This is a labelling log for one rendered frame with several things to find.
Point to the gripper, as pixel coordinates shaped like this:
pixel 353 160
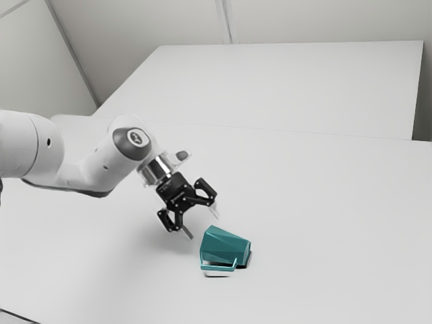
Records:
pixel 175 191

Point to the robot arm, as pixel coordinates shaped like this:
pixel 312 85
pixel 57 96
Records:
pixel 84 162

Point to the teal faceted mug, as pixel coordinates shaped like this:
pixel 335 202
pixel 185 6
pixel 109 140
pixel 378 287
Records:
pixel 223 248

